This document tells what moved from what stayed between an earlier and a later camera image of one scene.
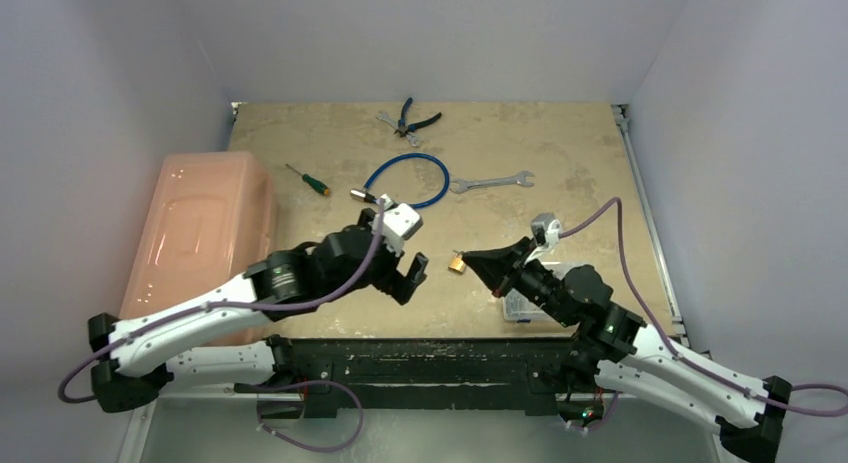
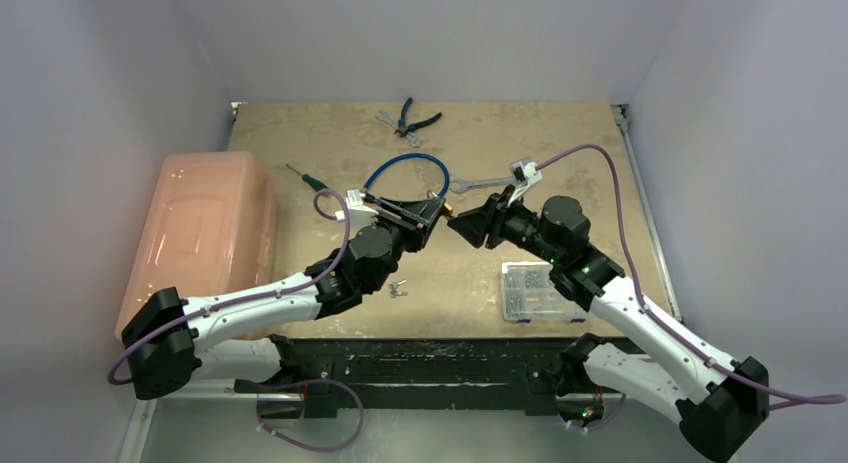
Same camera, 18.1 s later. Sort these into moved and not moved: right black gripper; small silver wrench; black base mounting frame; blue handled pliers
Moved: right black gripper
Not moved: blue handled pliers; small silver wrench; black base mounting frame
